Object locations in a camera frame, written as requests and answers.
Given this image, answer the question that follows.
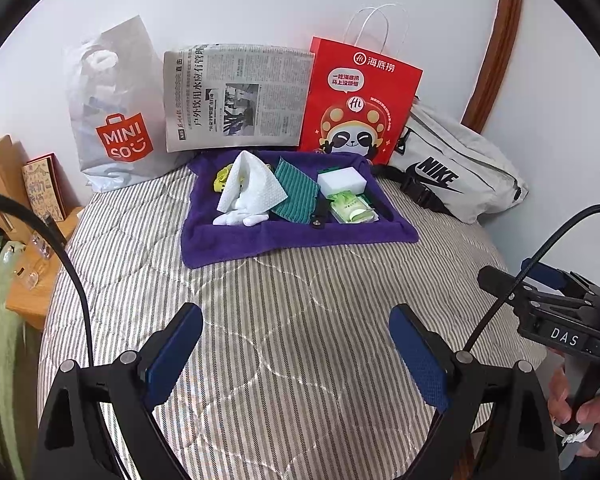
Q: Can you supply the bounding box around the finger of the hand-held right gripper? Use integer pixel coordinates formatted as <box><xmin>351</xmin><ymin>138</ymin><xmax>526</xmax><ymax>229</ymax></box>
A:
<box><xmin>519</xmin><ymin>258</ymin><xmax>600</xmax><ymax>301</ymax></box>
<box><xmin>477</xmin><ymin>266</ymin><xmax>536</xmax><ymax>311</ymax></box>

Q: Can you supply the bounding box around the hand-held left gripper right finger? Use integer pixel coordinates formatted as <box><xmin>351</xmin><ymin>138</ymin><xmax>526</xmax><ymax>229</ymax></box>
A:
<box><xmin>389</xmin><ymin>303</ymin><xmax>561</xmax><ymax>480</ymax></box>

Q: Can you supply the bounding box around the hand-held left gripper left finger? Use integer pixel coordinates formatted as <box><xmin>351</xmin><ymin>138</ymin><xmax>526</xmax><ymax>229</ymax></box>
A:
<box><xmin>32</xmin><ymin>302</ymin><xmax>204</xmax><ymax>480</ymax></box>

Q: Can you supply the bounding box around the white sock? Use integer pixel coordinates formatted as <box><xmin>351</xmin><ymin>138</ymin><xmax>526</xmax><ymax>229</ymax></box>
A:
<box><xmin>212</xmin><ymin>209</ymin><xmax>271</xmax><ymax>228</ymax></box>

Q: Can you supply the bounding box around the green tissue pack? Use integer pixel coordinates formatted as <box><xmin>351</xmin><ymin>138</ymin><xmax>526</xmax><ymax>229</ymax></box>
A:
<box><xmin>327</xmin><ymin>190</ymin><xmax>380</xmax><ymax>226</ymax></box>

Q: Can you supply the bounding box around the white sponge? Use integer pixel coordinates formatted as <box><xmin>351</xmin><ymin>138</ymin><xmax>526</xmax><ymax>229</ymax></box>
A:
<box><xmin>316</xmin><ymin>165</ymin><xmax>371</xmax><ymax>197</ymax></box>

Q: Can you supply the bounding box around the white paper towel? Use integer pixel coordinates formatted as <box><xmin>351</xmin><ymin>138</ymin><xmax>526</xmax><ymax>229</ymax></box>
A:
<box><xmin>216</xmin><ymin>151</ymin><xmax>289</xmax><ymax>213</ymax></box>

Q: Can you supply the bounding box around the teal striped cloth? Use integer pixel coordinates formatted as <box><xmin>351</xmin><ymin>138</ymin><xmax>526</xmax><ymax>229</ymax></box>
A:
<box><xmin>269</xmin><ymin>156</ymin><xmax>321</xmax><ymax>223</ymax></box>

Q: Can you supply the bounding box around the person's right hand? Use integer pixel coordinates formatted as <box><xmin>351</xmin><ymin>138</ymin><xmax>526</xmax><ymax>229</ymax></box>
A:
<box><xmin>547</xmin><ymin>350</ymin><xmax>600</xmax><ymax>458</ymax></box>

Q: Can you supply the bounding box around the striped quilt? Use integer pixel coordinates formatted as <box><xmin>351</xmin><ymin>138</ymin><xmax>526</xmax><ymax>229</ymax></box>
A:
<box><xmin>37</xmin><ymin>165</ymin><xmax>548</xmax><ymax>480</ymax></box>

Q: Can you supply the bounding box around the beige waist bag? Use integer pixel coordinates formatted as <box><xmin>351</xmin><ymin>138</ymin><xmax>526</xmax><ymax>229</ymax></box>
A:
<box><xmin>370</xmin><ymin>95</ymin><xmax>529</xmax><ymax>226</ymax></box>

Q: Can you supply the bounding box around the purple towel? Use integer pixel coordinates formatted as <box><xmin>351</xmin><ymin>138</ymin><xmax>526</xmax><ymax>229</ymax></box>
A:
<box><xmin>180</xmin><ymin>149</ymin><xmax>420</xmax><ymax>270</ymax></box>

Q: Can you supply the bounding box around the clear plastic piece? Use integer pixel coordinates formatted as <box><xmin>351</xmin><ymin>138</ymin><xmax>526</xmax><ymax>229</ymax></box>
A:
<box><xmin>12</xmin><ymin>232</ymin><xmax>53</xmax><ymax>288</ymax></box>

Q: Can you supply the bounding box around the black clip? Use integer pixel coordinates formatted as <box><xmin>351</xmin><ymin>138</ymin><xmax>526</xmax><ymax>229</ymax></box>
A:
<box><xmin>310</xmin><ymin>197</ymin><xmax>332</xmax><ymax>229</ymax></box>

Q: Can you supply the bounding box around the brown patterned box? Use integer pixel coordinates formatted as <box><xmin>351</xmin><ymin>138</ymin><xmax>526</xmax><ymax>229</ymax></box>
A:
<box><xmin>21</xmin><ymin>154</ymin><xmax>66</xmax><ymax>223</ymax></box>

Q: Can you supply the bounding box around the red panda print paper bag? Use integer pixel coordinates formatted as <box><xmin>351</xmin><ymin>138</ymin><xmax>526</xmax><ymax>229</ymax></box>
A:
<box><xmin>298</xmin><ymin>4</ymin><xmax>424</xmax><ymax>166</ymax></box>

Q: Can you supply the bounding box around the folded newspaper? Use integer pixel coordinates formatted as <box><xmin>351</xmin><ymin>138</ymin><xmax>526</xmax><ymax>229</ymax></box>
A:
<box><xmin>162</xmin><ymin>43</ymin><xmax>316</xmax><ymax>153</ymax></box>

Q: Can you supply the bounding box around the white plastic shopping bag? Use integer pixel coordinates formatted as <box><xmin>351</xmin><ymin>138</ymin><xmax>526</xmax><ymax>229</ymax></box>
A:
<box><xmin>62</xmin><ymin>14</ymin><xmax>191</xmax><ymax>193</ymax></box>

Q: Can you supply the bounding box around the black cable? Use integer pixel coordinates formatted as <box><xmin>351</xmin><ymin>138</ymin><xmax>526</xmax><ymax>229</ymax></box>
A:
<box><xmin>464</xmin><ymin>205</ymin><xmax>600</xmax><ymax>353</ymax></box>
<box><xmin>0</xmin><ymin>191</ymin><xmax>93</xmax><ymax>368</ymax></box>

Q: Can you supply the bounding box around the brown wooden door frame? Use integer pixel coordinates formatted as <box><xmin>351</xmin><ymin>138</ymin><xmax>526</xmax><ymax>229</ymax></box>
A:
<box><xmin>461</xmin><ymin>0</ymin><xmax>526</xmax><ymax>133</ymax></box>

